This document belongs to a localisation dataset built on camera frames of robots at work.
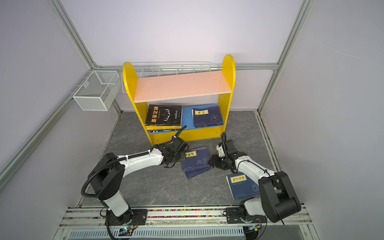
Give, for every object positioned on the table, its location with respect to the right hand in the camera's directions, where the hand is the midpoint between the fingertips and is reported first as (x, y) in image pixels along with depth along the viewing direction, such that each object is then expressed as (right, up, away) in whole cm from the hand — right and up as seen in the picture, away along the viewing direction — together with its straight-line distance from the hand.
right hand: (212, 164), depth 88 cm
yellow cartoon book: (-29, +22, -1) cm, 37 cm away
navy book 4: (+16, -11, -5) cm, 20 cm away
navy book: (-3, +29, +8) cm, 30 cm away
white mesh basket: (-75, +46, +10) cm, 89 cm away
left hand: (-18, +4, +1) cm, 18 cm away
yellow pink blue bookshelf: (-24, +36, +8) cm, 44 cm away
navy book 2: (-9, +2, +3) cm, 10 cm away
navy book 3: (-12, -5, -1) cm, 13 cm away
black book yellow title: (-29, +29, +1) cm, 41 cm away
